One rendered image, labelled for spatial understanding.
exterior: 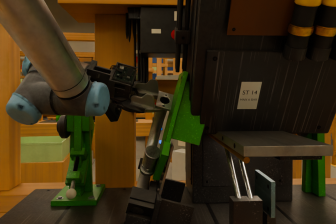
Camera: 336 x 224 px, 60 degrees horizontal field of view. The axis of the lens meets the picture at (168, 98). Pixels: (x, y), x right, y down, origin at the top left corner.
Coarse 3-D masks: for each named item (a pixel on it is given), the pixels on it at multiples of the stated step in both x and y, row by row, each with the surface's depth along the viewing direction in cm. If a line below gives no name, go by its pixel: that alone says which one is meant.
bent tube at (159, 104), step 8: (160, 96) 76; (168, 96) 76; (160, 104) 74; (168, 104) 75; (160, 112) 77; (160, 120) 79; (152, 128) 81; (160, 128) 82; (152, 136) 81; (152, 144) 81; (144, 176) 73; (144, 184) 72
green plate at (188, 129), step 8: (184, 72) 67; (184, 80) 67; (176, 88) 74; (184, 88) 68; (176, 96) 67; (184, 96) 68; (176, 104) 67; (184, 104) 68; (176, 112) 67; (184, 112) 68; (168, 120) 72; (176, 120) 68; (184, 120) 68; (192, 120) 68; (168, 128) 67; (176, 128) 68; (184, 128) 68; (192, 128) 68; (200, 128) 69; (168, 136) 67; (176, 136) 68; (184, 136) 68; (192, 136) 68; (200, 136) 69; (160, 144) 76
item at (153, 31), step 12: (144, 12) 93; (156, 12) 93; (168, 12) 93; (144, 24) 93; (156, 24) 93; (168, 24) 93; (144, 36) 93; (156, 36) 93; (168, 36) 94; (144, 48) 93; (156, 48) 93; (168, 48) 94
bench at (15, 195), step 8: (24, 184) 109; (32, 184) 109; (40, 184) 109; (48, 184) 109; (56, 184) 109; (64, 184) 109; (136, 184) 109; (0, 192) 100; (8, 192) 100; (16, 192) 100; (24, 192) 100; (0, 200) 93; (8, 200) 93; (16, 200) 93; (0, 208) 86; (8, 208) 86; (0, 216) 81
